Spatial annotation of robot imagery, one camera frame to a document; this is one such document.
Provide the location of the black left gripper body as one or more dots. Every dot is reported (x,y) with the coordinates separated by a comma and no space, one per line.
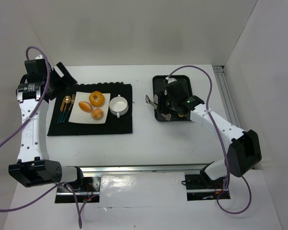
(60,80)

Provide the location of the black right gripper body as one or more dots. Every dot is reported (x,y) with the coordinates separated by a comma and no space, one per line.
(162,103)

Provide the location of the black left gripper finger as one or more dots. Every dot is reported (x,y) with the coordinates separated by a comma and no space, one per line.
(57,88)
(67,78)

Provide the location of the metal serving tongs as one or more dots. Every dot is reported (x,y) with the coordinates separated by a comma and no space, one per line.
(148,101)

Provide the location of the orange round bun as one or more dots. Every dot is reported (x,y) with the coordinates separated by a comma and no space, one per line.
(85,106)

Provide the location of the orange ring donut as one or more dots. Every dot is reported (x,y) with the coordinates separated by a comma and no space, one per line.
(96,99)

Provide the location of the pale small round bun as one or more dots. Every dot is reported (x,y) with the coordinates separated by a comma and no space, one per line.
(97,114)

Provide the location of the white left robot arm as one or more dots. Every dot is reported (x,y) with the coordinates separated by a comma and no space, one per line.
(33,166)

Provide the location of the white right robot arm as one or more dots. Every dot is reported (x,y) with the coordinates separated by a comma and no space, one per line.
(203,116)

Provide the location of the black baking tray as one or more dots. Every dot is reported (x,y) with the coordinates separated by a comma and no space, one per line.
(158,83)

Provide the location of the black scalloped placemat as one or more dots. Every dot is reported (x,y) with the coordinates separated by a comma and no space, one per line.
(112,125)

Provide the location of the white square plate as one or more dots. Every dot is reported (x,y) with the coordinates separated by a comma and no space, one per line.
(81,117)

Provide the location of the gold spoon green handle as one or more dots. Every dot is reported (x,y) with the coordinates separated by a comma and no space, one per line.
(67,100)

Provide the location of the gold fork green handle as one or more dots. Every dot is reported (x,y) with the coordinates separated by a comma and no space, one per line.
(68,108)

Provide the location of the gold knife green handle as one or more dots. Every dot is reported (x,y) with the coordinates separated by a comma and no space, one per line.
(61,109)

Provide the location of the aluminium side rail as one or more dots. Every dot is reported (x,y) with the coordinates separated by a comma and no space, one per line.
(228,95)

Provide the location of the white two-handled soup bowl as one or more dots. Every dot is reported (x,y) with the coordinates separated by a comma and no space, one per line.
(118,106)

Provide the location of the aluminium front rail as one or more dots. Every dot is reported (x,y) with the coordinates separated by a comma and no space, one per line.
(143,168)

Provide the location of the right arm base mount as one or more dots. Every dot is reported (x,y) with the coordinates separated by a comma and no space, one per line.
(200,187)

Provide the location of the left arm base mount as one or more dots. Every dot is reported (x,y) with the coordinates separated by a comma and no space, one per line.
(88,191)

